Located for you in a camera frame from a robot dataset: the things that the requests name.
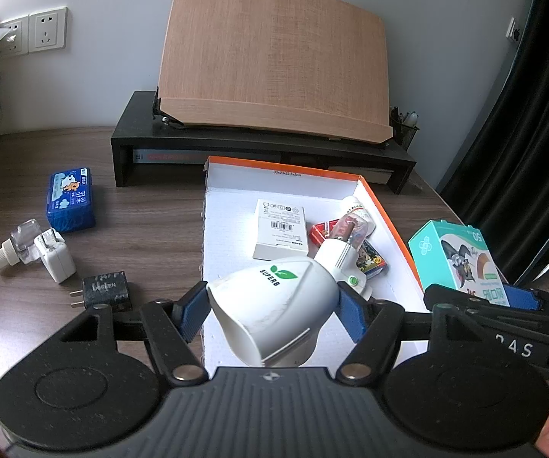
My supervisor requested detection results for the white wall switch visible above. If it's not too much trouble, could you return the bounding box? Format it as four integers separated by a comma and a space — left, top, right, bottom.
505, 16, 524, 44

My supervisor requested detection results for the black mesh pen holder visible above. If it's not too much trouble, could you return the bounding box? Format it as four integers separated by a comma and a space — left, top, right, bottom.
389, 104, 421, 152

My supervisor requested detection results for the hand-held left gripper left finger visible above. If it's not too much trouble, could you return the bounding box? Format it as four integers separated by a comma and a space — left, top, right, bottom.
31, 282, 209, 387

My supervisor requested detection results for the white barcode box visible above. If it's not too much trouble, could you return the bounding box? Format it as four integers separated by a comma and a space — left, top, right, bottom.
254, 198, 310, 261

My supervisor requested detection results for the black charger plug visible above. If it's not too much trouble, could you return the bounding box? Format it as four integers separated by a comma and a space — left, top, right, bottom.
68, 270, 134, 314

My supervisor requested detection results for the white wall socket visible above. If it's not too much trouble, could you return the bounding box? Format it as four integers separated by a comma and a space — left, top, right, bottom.
0, 16, 30, 56
28, 6, 69, 53

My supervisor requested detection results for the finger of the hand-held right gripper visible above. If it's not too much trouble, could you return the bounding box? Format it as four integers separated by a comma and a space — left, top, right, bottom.
424, 284, 549, 348
502, 285, 549, 325

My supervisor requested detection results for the white charger plug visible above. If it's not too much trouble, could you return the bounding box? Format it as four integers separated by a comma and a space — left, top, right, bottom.
33, 228, 77, 284

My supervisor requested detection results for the teal bandage box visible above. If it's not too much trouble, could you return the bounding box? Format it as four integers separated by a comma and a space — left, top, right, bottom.
407, 219, 512, 309

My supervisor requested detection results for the red playing card box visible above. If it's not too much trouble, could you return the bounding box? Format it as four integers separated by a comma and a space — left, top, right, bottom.
308, 219, 390, 276

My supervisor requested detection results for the white dome plug-in heater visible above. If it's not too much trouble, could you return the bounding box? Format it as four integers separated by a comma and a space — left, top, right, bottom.
206, 256, 342, 368

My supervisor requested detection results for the wooden tilted board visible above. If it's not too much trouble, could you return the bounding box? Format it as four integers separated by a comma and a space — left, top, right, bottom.
156, 0, 395, 145

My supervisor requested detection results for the black desk riser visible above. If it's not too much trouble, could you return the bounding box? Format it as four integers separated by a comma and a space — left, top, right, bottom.
110, 89, 418, 195

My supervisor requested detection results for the clear bottle white cap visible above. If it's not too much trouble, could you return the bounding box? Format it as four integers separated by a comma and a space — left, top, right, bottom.
0, 219, 42, 274

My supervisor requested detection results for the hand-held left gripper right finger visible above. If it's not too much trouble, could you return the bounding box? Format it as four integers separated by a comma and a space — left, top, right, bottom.
336, 284, 499, 387

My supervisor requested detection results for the orange cardboard box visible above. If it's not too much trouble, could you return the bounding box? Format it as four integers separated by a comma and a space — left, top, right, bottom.
201, 155, 426, 369

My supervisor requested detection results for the white book red print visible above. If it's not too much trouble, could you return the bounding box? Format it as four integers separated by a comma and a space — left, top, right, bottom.
132, 149, 209, 166

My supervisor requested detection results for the blue tissue pack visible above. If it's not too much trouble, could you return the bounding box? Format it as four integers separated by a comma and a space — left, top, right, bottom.
46, 166, 98, 234

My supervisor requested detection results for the black curtain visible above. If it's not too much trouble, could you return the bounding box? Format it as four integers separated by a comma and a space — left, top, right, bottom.
439, 0, 549, 288

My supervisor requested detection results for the white pill bottle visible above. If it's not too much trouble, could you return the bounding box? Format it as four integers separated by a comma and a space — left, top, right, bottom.
341, 195, 377, 237

